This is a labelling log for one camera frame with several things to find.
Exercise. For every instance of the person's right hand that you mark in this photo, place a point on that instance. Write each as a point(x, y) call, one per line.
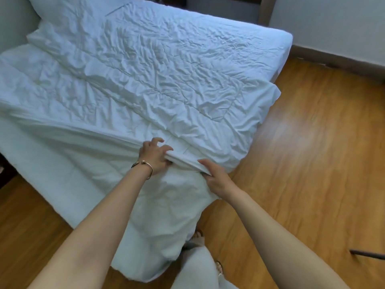
point(221, 183)

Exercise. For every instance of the person's left hand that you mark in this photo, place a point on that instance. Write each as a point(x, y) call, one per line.
point(152, 158)

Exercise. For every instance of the person's right thumb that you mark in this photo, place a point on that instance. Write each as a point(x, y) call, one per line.
point(206, 166)

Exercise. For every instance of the person's left thumb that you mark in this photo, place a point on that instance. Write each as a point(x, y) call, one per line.
point(168, 161)

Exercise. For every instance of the person's left little finger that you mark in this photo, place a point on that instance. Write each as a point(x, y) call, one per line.
point(148, 143)

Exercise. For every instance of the white wrinkled duvet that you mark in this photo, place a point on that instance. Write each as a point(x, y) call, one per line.
point(141, 78)

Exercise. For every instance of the person's right forearm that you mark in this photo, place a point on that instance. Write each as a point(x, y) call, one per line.
point(282, 237)

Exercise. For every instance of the person's left forearm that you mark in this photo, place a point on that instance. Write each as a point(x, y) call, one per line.
point(102, 225)

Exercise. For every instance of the person's sandalled foot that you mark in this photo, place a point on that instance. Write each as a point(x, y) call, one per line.
point(197, 234)
point(220, 267)

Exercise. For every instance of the bed mattress with white sheet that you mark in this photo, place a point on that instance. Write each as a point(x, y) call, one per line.
point(90, 189)

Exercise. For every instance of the light grey trousers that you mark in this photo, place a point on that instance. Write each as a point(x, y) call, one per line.
point(198, 267)

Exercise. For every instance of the white pillow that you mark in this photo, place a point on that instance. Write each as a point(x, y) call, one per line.
point(75, 8)

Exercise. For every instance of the grey baseboard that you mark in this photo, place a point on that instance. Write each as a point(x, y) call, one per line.
point(340, 61)

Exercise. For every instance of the black rod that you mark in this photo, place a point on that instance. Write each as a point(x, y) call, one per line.
point(368, 254)

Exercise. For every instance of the wooden door frame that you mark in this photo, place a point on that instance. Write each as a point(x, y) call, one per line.
point(266, 10)

